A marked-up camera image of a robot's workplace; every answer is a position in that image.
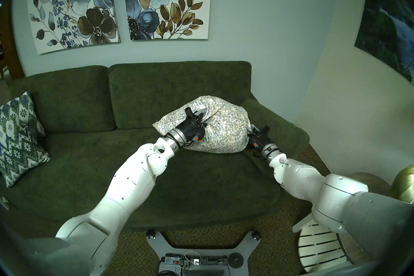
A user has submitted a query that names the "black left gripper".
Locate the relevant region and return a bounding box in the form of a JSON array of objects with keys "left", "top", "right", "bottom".
[{"left": 175, "top": 107, "right": 208, "bottom": 149}]

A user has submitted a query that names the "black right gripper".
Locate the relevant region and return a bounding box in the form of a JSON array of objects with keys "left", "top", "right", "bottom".
[{"left": 248, "top": 125, "right": 274, "bottom": 150}]

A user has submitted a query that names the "grey pebble print cushion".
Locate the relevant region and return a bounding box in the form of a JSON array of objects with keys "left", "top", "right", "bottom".
[{"left": 153, "top": 95, "right": 250, "bottom": 153}]

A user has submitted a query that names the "wide green sofa back cushion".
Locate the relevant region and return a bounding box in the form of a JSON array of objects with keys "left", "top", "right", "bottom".
[{"left": 108, "top": 61, "right": 252, "bottom": 130}]

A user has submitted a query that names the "narrow green sofa back cushion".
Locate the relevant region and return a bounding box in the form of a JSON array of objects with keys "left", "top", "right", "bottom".
[{"left": 10, "top": 65, "right": 117, "bottom": 133}]

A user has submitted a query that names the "blue green zigzag cushion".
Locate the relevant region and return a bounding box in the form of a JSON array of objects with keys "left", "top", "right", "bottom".
[{"left": 0, "top": 91, "right": 51, "bottom": 188}]

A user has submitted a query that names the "green sofa armrest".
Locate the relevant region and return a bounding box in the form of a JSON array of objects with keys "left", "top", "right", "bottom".
[{"left": 241, "top": 98, "right": 310, "bottom": 179}]

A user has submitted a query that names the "green fabric sofa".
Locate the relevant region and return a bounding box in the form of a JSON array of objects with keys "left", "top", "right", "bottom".
[{"left": 0, "top": 61, "right": 310, "bottom": 234}]

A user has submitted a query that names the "black round base disc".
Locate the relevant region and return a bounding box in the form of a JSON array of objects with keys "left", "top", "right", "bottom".
[{"left": 228, "top": 253, "right": 244, "bottom": 268}]

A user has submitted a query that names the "round wooden table top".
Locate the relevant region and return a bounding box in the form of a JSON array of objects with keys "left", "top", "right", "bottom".
[{"left": 351, "top": 173, "right": 392, "bottom": 195}]

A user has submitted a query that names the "black power strip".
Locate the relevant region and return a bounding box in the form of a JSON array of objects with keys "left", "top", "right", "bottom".
[{"left": 165, "top": 254, "right": 228, "bottom": 270}]

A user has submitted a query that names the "gold vase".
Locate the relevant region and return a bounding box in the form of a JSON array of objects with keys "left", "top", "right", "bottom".
[{"left": 388, "top": 165, "right": 414, "bottom": 205}]

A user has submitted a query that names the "dark blue flower canvas painting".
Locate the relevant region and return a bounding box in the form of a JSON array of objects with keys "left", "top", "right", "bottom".
[{"left": 27, "top": 0, "right": 121, "bottom": 55}]

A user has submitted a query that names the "forest waterfall poster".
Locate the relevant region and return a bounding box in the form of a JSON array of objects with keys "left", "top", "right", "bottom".
[{"left": 354, "top": 0, "right": 414, "bottom": 82}]

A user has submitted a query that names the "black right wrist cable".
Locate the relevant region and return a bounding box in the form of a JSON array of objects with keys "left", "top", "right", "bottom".
[{"left": 252, "top": 146, "right": 269, "bottom": 160}]

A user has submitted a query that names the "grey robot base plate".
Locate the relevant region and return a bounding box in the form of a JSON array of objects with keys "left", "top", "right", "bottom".
[{"left": 146, "top": 229, "right": 262, "bottom": 276}]

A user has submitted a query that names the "white cable loop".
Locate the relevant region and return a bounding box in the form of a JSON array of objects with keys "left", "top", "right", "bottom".
[{"left": 183, "top": 250, "right": 202, "bottom": 268}]

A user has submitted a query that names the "black base cable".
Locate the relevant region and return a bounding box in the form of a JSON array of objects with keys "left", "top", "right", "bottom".
[{"left": 156, "top": 257, "right": 181, "bottom": 276}]

